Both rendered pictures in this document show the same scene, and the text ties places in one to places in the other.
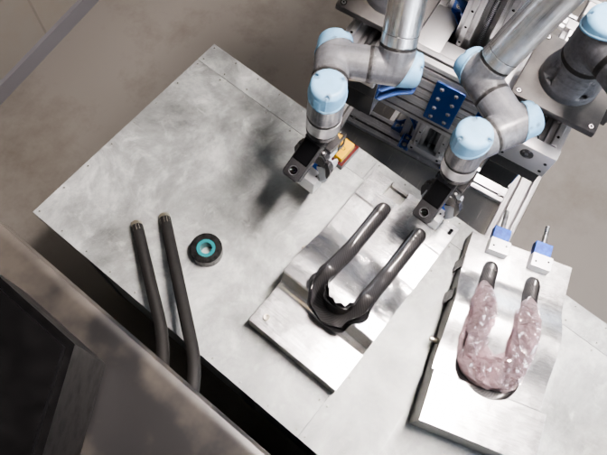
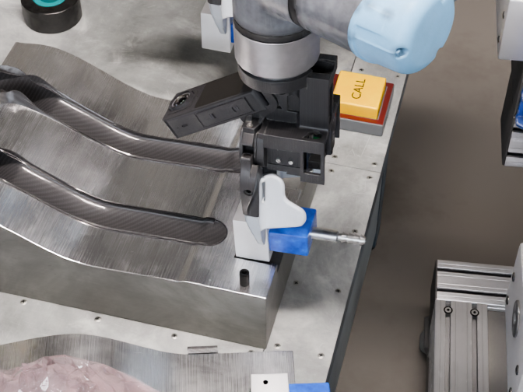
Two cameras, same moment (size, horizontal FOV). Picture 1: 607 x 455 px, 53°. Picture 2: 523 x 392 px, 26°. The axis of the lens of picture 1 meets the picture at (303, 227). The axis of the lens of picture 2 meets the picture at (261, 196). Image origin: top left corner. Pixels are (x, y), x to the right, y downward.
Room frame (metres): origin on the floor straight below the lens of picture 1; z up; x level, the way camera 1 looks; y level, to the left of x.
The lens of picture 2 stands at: (0.39, -1.04, 1.80)
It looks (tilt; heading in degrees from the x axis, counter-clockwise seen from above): 48 degrees down; 72
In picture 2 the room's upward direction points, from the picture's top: straight up
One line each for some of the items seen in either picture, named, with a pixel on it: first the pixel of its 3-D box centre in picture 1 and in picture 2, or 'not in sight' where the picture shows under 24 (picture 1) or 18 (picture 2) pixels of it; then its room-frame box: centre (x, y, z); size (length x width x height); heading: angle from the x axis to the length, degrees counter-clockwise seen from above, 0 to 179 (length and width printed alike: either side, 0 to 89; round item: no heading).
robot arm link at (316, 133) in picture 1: (322, 119); not in sight; (0.69, -0.01, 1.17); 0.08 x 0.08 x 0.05
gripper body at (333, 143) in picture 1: (322, 137); not in sight; (0.69, -0.02, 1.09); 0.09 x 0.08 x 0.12; 148
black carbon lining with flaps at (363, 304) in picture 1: (366, 265); (85, 154); (0.47, -0.16, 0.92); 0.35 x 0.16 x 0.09; 148
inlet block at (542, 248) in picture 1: (542, 248); not in sight; (0.59, -0.61, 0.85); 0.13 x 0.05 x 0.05; 165
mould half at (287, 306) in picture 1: (356, 273); (80, 176); (0.46, -0.14, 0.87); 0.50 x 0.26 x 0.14; 148
